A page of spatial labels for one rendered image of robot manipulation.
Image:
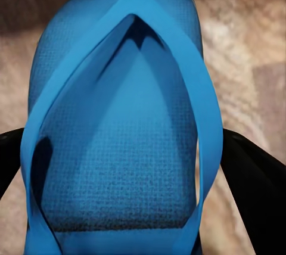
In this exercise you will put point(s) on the sandal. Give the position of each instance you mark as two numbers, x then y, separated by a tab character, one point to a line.
119	97

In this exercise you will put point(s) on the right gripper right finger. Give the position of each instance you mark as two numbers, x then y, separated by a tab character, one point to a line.
258	184

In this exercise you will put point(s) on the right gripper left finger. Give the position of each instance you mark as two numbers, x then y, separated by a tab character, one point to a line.
9	157

